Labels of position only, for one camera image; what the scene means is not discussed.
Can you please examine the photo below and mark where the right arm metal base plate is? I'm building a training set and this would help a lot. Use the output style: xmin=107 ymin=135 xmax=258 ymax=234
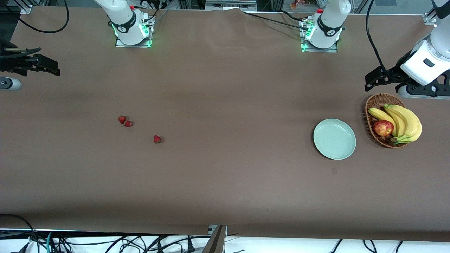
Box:
xmin=115 ymin=16 xmax=153 ymax=48

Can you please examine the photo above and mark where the colourful background item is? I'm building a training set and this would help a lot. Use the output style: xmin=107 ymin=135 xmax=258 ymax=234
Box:
xmin=290 ymin=0 xmax=317 ymax=10

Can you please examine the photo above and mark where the pale green round plate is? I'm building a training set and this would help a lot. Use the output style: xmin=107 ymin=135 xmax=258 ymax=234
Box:
xmin=313 ymin=118 xmax=356 ymax=161

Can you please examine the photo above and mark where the yellow banana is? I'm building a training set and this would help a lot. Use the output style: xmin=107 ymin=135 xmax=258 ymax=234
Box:
xmin=385 ymin=104 xmax=422 ymax=145
xmin=383 ymin=104 xmax=408 ymax=138
xmin=368 ymin=108 xmax=398 ymax=137

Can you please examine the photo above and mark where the red apple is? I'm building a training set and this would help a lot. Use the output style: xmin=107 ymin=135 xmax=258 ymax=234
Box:
xmin=373 ymin=120 xmax=394 ymax=137

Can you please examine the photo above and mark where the thin black cable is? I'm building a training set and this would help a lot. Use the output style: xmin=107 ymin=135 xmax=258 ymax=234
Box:
xmin=243 ymin=12 xmax=310 ymax=31
xmin=279 ymin=9 xmax=308 ymax=22

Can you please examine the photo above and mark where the silver metal box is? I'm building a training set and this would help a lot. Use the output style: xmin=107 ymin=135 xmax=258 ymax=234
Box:
xmin=205 ymin=0 xmax=257 ymax=11

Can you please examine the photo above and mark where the black looped cable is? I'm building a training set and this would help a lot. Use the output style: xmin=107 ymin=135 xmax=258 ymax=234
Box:
xmin=0 ymin=214 xmax=40 ymax=253

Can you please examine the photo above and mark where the brown wicker basket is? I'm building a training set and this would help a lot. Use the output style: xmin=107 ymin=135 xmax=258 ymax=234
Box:
xmin=365 ymin=93 xmax=410 ymax=149

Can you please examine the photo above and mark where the large table cover sheet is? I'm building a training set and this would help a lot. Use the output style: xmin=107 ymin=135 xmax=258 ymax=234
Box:
xmin=0 ymin=5 xmax=450 ymax=243

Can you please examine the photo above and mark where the metal frame post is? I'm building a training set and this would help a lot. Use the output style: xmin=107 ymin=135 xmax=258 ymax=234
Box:
xmin=202 ymin=225 xmax=228 ymax=253

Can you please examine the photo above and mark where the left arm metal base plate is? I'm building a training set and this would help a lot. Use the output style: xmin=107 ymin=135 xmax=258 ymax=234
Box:
xmin=301 ymin=19 xmax=339 ymax=53

